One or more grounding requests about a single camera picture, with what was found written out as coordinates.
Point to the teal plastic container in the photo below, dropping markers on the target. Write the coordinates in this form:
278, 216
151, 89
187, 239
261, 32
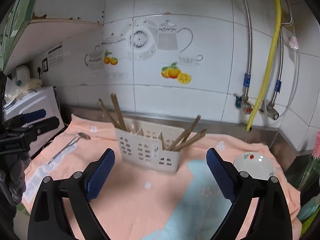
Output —
310, 211

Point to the glass jar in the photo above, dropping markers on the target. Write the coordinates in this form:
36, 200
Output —
310, 175

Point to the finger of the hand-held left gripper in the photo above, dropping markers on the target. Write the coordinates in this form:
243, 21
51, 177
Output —
47, 125
35, 114

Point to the white microwave oven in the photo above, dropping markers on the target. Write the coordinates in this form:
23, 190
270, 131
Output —
42, 100

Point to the beige cloth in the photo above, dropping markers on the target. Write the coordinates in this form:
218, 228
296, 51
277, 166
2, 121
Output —
33, 83

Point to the metal water valve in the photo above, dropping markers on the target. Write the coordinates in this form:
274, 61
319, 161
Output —
272, 113

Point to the pink bottle brush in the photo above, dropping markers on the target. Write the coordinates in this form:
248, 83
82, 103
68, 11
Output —
317, 145

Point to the cream plastic utensil holder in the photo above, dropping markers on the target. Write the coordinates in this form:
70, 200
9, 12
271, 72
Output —
140, 152

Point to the peach printed towel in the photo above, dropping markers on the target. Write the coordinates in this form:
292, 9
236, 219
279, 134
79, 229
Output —
140, 205

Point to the white floral plate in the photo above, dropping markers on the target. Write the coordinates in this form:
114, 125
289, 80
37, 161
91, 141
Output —
252, 167

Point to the white wall label sticker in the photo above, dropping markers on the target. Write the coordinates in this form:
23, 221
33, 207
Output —
55, 56

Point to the wall power socket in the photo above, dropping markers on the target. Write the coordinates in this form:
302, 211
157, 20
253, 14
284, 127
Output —
44, 65

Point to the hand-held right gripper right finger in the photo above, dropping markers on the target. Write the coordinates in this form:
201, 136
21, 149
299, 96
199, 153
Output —
221, 177

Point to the clear plastic bag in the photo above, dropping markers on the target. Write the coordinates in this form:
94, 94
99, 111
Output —
12, 92

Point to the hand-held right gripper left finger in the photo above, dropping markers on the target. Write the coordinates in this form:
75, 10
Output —
100, 177

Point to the person's left hand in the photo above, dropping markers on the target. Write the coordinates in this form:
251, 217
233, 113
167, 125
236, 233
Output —
17, 180

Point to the white plastic container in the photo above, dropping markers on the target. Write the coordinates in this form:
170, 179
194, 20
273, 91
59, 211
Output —
23, 73

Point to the green wall cabinet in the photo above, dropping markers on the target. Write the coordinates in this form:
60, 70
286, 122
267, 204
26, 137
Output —
50, 37

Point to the black power plug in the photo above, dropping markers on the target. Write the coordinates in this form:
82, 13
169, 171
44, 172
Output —
39, 70

